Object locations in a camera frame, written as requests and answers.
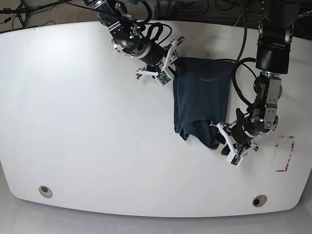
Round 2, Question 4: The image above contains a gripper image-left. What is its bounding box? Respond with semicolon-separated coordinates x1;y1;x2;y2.
136;37;184;79

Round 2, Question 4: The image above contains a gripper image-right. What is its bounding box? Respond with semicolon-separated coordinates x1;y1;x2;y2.
210;121;258;157

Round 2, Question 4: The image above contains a dark teal T-shirt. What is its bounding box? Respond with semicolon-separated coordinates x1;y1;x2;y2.
173;57;233;148

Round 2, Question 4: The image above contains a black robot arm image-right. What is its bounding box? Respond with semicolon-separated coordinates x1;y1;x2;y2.
199;0;306;163

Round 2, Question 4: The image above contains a red tape rectangle marking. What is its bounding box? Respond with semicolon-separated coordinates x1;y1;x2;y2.
273;136;295;172

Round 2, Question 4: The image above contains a black tripod stand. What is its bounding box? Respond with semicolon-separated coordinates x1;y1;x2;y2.
0;0;70;29

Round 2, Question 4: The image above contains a wrist camera board image-left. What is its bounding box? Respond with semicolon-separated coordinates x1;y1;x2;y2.
156;72;172;86

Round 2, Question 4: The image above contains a wrist camera board image-right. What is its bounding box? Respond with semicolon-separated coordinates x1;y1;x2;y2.
226;152;243;167

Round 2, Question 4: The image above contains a right table cable grommet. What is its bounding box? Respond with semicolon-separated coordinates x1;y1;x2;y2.
252;195;267;208

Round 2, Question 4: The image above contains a table cable grommet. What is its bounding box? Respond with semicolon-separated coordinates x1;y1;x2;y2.
252;195;267;208
39;186;53;198

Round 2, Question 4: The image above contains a left table cable grommet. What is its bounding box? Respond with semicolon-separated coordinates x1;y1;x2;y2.
39;186;53;198

